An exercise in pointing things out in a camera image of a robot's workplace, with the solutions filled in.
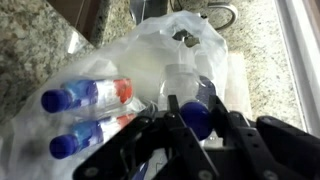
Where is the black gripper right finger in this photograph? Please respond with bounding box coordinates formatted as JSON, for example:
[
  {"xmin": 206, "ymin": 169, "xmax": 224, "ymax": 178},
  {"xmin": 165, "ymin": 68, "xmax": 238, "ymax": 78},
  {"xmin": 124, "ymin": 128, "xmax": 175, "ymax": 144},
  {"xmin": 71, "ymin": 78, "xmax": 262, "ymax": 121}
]
[{"xmin": 208, "ymin": 94, "xmax": 320, "ymax": 180}]

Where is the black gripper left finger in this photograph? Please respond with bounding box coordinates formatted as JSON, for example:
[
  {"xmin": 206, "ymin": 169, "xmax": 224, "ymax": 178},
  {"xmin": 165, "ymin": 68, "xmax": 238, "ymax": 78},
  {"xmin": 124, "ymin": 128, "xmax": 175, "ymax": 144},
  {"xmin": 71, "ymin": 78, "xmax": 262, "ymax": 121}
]
[{"xmin": 72, "ymin": 94, "xmax": 221, "ymax": 180}]

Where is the Fiji water bottle blue cap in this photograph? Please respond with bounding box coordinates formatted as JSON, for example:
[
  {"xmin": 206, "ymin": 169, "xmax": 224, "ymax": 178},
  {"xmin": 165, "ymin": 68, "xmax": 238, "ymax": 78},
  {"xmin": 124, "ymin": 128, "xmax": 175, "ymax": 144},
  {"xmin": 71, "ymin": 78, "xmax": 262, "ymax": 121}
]
[
  {"xmin": 49, "ymin": 113, "xmax": 138, "ymax": 160},
  {"xmin": 40, "ymin": 78, "xmax": 134, "ymax": 114},
  {"xmin": 156, "ymin": 63, "xmax": 218, "ymax": 148}
]

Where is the translucent white plastic bag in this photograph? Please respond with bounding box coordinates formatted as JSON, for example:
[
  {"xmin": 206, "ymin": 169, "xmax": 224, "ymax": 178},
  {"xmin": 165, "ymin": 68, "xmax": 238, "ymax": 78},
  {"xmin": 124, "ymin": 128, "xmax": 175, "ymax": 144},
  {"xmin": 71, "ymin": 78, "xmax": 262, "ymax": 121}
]
[{"xmin": 0, "ymin": 9, "xmax": 231, "ymax": 180}]

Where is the chrome curved bar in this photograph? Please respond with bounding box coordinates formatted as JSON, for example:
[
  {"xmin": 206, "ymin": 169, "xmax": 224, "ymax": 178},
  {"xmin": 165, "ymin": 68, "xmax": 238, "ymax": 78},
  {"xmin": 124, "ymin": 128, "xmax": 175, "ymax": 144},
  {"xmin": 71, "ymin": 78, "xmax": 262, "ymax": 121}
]
[{"xmin": 206, "ymin": 1, "xmax": 240, "ymax": 32}]

